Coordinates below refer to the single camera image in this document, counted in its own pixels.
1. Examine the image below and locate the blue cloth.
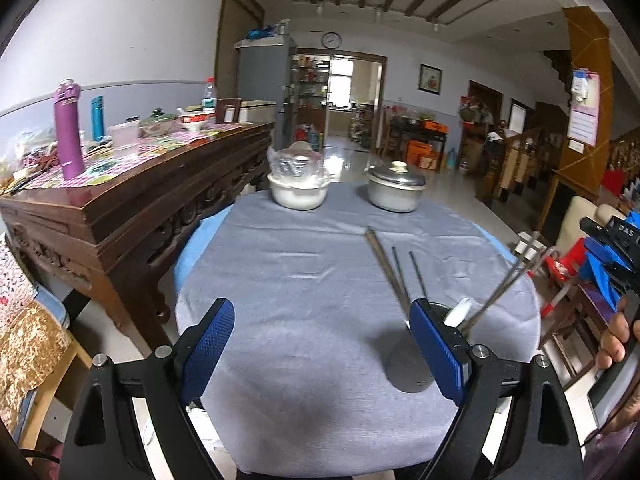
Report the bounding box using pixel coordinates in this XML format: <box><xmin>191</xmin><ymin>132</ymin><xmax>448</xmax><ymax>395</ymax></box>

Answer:
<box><xmin>582</xmin><ymin>210</ymin><xmax>640</xmax><ymax>311</ymax></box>

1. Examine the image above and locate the checkered table runner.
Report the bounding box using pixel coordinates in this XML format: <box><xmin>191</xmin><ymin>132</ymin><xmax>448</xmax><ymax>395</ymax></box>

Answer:
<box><xmin>0</xmin><ymin>122</ymin><xmax>246</xmax><ymax>191</ymax></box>

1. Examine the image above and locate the carved wooden sideboard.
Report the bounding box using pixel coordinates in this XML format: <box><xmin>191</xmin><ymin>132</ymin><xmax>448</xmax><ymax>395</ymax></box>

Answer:
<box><xmin>0</xmin><ymin>120</ymin><xmax>276</xmax><ymax>346</ymax></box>

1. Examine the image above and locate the white step stool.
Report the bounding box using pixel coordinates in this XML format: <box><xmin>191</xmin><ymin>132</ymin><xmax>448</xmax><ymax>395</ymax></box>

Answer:
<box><xmin>515</xmin><ymin>232</ymin><xmax>546</xmax><ymax>261</ymax></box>

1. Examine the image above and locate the dark wooden side table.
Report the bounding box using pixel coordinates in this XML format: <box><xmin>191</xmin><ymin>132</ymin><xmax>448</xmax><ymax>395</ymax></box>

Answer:
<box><xmin>387</xmin><ymin>125</ymin><xmax>449</xmax><ymax>166</ymax></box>

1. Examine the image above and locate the wooden photo frame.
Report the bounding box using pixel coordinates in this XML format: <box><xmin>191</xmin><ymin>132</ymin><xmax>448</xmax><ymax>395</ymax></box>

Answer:
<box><xmin>216</xmin><ymin>98</ymin><xmax>242</xmax><ymax>124</ymax></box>

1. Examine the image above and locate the red plastic stool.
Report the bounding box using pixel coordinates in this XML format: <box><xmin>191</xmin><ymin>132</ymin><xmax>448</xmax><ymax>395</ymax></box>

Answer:
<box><xmin>540</xmin><ymin>237</ymin><xmax>588</xmax><ymax>318</ymax></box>

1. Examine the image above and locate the purple drink bottle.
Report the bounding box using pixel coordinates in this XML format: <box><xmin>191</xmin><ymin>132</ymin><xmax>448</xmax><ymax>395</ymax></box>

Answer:
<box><xmin>53</xmin><ymin>79</ymin><xmax>86</xmax><ymax>181</ymax></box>

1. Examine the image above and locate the blue table cover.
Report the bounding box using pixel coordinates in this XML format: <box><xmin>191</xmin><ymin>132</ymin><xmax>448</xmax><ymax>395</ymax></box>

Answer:
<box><xmin>172</xmin><ymin>205</ymin><xmax>236</xmax><ymax>291</ymax></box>

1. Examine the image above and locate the clear plastic container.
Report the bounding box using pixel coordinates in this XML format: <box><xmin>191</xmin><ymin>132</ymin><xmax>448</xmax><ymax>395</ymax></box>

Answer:
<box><xmin>109</xmin><ymin>119</ymin><xmax>141</xmax><ymax>147</ymax></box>

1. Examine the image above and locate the grey tablecloth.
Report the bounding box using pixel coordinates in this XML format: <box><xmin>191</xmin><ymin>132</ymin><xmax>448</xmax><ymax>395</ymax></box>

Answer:
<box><xmin>175</xmin><ymin>180</ymin><xmax>543</xmax><ymax>476</ymax></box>

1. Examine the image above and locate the glass bowl with green lid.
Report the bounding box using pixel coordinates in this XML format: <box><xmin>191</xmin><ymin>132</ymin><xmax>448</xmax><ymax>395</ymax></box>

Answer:
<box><xmin>138</xmin><ymin>108</ymin><xmax>179</xmax><ymax>137</ymax></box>

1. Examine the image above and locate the framed wall picture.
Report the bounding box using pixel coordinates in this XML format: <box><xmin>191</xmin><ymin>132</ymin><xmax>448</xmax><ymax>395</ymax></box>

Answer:
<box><xmin>419</xmin><ymin>64</ymin><xmax>443</xmax><ymax>96</ymax></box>

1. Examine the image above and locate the metal chopstick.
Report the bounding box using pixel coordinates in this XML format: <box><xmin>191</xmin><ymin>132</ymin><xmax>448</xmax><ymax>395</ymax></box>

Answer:
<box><xmin>408</xmin><ymin>250</ymin><xmax>431</xmax><ymax>302</ymax></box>
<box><xmin>470</xmin><ymin>247</ymin><xmax>556</xmax><ymax>333</ymax></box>
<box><xmin>465</xmin><ymin>231</ymin><xmax>541</xmax><ymax>333</ymax></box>
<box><xmin>391</xmin><ymin>246</ymin><xmax>412</xmax><ymax>306</ymax></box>

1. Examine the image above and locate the wall calendar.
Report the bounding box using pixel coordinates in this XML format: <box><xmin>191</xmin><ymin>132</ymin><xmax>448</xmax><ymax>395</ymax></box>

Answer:
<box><xmin>566</xmin><ymin>69</ymin><xmax>601</xmax><ymax>148</ymax></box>

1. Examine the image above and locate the person's right hand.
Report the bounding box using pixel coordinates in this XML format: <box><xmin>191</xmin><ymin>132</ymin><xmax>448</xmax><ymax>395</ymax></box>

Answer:
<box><xmin>596</xmin><ymin>296</ymin><xmax>640</xmax><ymax>372</ymax></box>

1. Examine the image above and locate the gold patterned cloth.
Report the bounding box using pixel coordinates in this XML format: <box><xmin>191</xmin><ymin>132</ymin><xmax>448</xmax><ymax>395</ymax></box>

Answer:
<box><xmin>0</xmin><ymin>300</ymin><xmax>71</xmax><ymax>436</ymax></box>

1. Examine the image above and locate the wooden column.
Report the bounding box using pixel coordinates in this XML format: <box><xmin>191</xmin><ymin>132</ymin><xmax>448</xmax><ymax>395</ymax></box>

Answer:
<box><xmin>537</xmin><ymin>6</ymin><xmax>615</xmax><ymax>233</ymax></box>

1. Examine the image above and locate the teal drink bottle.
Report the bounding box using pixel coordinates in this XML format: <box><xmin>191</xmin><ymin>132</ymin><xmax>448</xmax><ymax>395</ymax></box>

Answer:
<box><xmin>90</xmin><ymin>95</ymin><xmax>106</xmax><ymax>142</ymax></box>

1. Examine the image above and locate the wooden chopstick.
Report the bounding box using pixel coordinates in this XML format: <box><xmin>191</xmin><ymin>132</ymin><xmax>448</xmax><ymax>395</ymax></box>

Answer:
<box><xmin>365</xmin><ymin>228</ymin><xmax>407</xmax><ymax>317</ymax></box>
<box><xmin>369</xmin><ymin>227</ymin><xmax>412</xmax><ymax>313</ymax></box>

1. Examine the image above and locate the grey refrigerator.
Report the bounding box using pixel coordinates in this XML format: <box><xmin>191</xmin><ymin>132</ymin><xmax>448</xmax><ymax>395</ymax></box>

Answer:
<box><xmin>235</xmin><ymin>36</ymin><xmax>298</xmax><ymax>151</ymax></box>

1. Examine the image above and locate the white chest freezer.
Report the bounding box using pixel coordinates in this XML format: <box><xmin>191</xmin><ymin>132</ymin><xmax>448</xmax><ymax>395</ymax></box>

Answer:
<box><xmin>239</xmin><ymin>100</ymin><xmax>277</xmax><ymax>123</ymax></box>

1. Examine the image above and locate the floral cloth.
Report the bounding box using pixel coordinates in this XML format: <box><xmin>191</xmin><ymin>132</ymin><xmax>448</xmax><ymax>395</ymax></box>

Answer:
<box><xmin>0</xmin><ymin>232</ymin><xmax>41</xmax><ymax>311</ymax></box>

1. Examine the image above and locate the person's right forearm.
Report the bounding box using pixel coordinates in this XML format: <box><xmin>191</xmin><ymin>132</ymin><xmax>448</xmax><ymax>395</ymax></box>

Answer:
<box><xmin>607</xmin><ymin>385</ymin><xmax>640</xmax><ymax>433</ymax></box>

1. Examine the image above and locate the cream armchair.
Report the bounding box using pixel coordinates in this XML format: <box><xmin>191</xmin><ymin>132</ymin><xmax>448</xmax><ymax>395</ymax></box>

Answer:
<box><xmin>555</xmin><ymin>195</ymin><xmax>626</xmax><ymax>261</ymax></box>

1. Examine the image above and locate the pile of snack packets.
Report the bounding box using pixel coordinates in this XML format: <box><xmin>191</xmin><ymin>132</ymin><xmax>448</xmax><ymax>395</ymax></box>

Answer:
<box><xmin>0</xmin><ymin>130</ymin><xmax>61</xmax><ymax>193</ymax></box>

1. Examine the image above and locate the wooden door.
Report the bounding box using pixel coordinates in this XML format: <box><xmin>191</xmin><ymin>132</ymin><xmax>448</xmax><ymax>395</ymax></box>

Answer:
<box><xmin>215</xmin><ymin>0</ymin><xmax>266</xmax><ymax>101</ymax></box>

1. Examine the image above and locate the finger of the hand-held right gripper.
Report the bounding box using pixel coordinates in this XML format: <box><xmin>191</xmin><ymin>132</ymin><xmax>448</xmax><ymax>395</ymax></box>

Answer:
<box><xmin>595</xmin><ymin>256</ymin><xmax>640</xmax><ymax>295</ymax></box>
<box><xmin>580</xmin><ymin>216</ymin><xmax>608</xmax><ymax>242</ymax></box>

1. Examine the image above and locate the large orange box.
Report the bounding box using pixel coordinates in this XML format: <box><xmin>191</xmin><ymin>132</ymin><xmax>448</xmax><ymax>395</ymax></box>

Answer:
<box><xmin>406</xmin><ymin>140</ymin><xmax>435</xmax><ymax>163</ymax></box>

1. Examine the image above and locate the metal pot with lid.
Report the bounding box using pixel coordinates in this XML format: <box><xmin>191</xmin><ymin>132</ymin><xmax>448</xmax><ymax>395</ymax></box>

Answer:
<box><xmin>367</xmin><ymin>160</ymin><xmax>427</xmax><ymax>213</ymax></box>

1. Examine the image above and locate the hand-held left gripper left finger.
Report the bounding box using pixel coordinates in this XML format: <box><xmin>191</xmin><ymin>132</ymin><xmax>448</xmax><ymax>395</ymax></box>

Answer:
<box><xmin>59</xmin><ymin>298</ymin><xmax>236</xmax><ymax>480</ymax></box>

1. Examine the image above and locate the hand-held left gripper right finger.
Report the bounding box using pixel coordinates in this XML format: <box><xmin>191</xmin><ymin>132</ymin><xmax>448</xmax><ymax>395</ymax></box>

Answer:
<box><xmin>409</xmin><ymin>298</ymin><xmax>586</xmax><ymax>480</ymax></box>

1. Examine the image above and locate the red patterned bowl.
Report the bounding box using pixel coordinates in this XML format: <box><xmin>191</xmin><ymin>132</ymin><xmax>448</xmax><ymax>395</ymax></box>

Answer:
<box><xmin>178</xmin><ymin>112</ymin><xmax>211</xmax><ymax>132</ymax></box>

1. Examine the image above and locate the white bowl with plastic cover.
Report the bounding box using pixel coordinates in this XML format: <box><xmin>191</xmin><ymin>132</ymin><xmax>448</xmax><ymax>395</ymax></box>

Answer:
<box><xmin>266</xmin><ymin>141</ymin><xmax>332</xmax><ymax>211</ymax></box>

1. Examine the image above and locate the person's purple garment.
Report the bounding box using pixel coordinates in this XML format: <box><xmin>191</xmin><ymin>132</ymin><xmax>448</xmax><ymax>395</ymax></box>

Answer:
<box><xmin>582</xmin><ymin>430</ymin><xmax>636</xmax><ymax>480</ymax></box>

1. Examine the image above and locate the wooden chair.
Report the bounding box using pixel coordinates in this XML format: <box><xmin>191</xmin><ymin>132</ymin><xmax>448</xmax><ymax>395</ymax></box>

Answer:
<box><xmin>15</xmin><ymin>330</ymin><xmax>96</xmax><ymax>456</ymax></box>
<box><xmin>537</xmin><ymin>280</ymin><xmax>621</xmax><ymax>391</ymax></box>

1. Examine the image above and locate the metal utensil holder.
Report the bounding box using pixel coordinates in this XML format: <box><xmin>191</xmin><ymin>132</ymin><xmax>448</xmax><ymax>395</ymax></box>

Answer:
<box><xmin>384</xmin><ymin>301</ymin><xmax>478</xmax><ymax>395</ymax></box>

